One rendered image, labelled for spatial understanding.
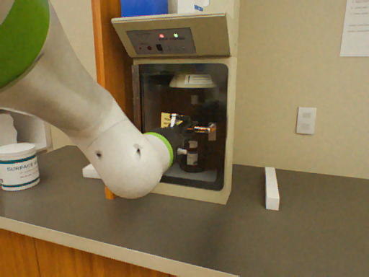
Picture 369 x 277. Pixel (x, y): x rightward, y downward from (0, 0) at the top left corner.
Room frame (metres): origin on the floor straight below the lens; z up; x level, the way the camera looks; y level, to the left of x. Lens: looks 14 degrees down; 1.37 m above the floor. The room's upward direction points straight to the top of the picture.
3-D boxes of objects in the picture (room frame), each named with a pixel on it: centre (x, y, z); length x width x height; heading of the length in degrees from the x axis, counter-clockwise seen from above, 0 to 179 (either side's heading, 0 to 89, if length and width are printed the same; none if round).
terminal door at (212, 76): (0.83, 0.02, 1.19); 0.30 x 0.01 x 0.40; 70
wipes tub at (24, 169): (0.94, 0.63, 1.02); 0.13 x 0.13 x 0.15
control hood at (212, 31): (0.78, 0.03, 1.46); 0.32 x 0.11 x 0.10; 71
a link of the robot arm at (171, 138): (0.55, 0.05, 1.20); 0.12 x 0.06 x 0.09; 71
